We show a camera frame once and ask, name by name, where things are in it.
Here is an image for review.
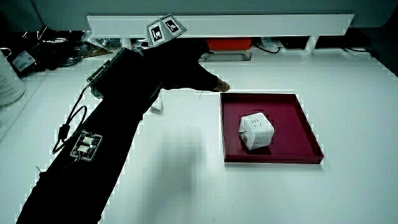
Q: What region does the dark red tray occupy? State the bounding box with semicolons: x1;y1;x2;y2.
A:
219;92;325;165

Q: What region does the white desk shelf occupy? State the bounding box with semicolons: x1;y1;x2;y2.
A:
86;13;355;51

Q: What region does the small circuit board module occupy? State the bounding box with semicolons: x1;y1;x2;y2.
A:
70;130;103;162

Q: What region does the white cube socket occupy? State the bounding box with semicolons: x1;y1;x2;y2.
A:
238;111;275;151

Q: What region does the person's left hand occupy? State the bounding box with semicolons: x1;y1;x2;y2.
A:
145;14;231;93

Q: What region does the person's left forearm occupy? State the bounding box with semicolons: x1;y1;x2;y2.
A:
15;46;165;224

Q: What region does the grey flat device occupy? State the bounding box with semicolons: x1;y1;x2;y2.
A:
198;50;252;63

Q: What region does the black sensor cable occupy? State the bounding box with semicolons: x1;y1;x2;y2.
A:
51;81;94;155

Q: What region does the orange box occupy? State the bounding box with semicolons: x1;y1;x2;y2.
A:
206;38;253;52

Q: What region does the black plastic bag pile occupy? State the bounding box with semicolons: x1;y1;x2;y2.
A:
0;27;114;78

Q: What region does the white cylindrical container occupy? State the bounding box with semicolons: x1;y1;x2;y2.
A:
0;49;26;107

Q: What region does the thin black cable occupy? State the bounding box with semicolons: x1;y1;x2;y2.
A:
253;42;282;55

